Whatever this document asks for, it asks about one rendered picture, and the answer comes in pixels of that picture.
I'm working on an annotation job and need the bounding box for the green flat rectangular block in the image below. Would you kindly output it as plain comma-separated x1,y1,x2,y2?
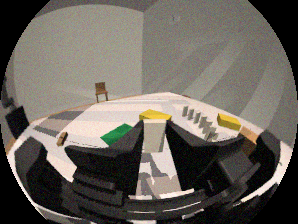
100,124,132,145

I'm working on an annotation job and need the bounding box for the yellow rectangular block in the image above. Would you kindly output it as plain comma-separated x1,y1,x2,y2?
217,113,241,131
138,109,172,121

